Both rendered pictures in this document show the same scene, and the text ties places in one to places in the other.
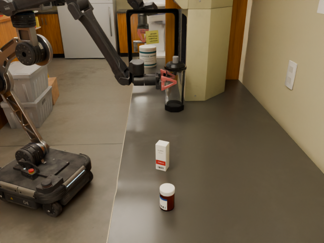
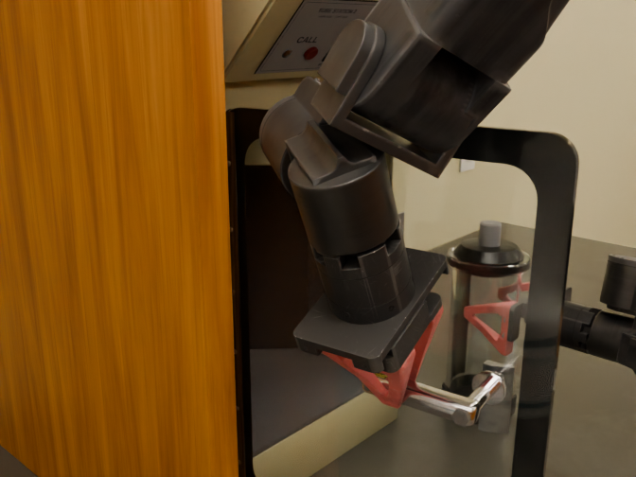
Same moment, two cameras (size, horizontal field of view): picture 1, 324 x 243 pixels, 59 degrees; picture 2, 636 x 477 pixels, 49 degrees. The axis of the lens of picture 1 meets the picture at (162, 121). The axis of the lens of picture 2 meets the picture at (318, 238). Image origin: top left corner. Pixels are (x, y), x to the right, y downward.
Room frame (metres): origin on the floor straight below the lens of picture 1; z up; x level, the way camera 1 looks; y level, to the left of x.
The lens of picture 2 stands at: (2.14, 0.39, 1.45)
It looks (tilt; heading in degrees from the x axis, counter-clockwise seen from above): 17 degrees down; 224
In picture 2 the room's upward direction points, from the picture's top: straight up
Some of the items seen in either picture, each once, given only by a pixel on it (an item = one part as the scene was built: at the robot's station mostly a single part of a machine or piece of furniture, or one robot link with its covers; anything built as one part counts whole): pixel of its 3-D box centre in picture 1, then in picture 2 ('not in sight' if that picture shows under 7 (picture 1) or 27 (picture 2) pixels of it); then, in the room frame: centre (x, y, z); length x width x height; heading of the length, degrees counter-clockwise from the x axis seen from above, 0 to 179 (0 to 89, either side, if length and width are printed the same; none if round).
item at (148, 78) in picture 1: (151, 79); (567, 324); (1.34, 0.05, 1.10); 0.10 x 0.07 x 0.07; 2
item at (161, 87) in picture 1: (166, 81); not in sight; (1.30, -0.02, 1.10); 0.09 x 0.07 x 0.07; 92
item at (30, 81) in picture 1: (24, 80); not in sight; (3.21, 1.61, 0.49); 0.60 x 0.42 x 0.33; 2
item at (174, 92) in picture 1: (174, 86); not in sight; (1.34, -0.06, 1.06); 0.11 x 0.11 x 0.21
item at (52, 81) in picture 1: (44, 91); not in sight; (3.82, 1.67, 0.14); 0.41 x 0.32 x 0.28; 8
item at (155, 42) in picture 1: (153, 44); (366, 360); (1.73, 0.05, 1.19); 0.30 x 0.01 x 0.40; 99
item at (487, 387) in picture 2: not in sight; (432, 387); (1.75, 0.13, 1.20); 0.10 x 0.05 x 0.03; 99
